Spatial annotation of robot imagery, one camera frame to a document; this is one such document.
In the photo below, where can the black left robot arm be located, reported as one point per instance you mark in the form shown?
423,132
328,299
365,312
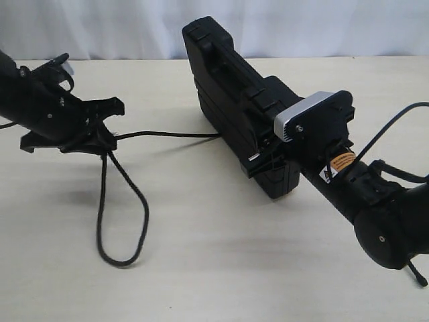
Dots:
18,83

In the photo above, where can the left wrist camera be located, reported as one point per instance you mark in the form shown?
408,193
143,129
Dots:
56,71

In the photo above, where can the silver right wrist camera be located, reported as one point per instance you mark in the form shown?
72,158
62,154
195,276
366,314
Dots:
286,117

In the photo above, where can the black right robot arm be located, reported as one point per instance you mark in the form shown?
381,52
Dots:
387,207

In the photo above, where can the black plastic tool case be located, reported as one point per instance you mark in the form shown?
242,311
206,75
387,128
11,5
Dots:
241,105

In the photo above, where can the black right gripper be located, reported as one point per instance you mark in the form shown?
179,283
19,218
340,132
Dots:
316,134

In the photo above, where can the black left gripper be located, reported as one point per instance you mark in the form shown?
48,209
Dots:
70,126

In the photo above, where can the white backdrop curtain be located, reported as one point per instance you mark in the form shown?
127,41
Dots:
37,30

